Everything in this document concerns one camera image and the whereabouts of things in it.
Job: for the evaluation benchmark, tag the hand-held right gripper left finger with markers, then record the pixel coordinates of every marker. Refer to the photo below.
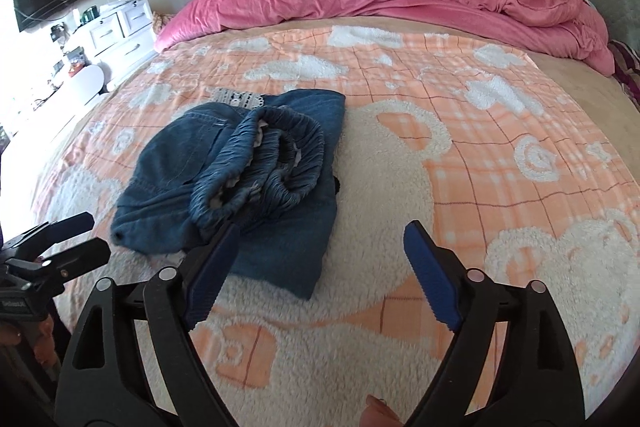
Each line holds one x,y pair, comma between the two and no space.
212,274

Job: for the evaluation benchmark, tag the person's left hand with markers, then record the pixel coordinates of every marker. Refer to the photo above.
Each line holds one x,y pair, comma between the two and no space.
45,339

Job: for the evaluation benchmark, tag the person's right hand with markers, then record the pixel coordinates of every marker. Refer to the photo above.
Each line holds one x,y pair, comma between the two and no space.
377,413

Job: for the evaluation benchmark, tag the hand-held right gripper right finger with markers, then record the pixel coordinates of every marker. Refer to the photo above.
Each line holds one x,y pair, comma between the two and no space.
432,277

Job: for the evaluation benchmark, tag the white drawer dresser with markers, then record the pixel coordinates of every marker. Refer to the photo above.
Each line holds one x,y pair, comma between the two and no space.
117,29

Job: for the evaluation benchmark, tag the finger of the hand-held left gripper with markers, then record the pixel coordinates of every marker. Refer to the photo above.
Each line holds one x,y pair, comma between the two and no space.
55,229
70,259

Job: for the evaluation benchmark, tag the purple patterned pillow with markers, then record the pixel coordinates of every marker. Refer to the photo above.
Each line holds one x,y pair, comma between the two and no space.
627,67

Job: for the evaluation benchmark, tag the blue denim pants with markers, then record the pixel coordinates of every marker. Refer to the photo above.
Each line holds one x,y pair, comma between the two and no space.
250,177

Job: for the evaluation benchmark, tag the peach bear print blanket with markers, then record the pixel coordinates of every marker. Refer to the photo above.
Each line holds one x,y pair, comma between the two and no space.
450,167

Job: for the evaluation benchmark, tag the round white chair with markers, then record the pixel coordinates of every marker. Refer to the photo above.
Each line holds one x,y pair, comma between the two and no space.
82,84

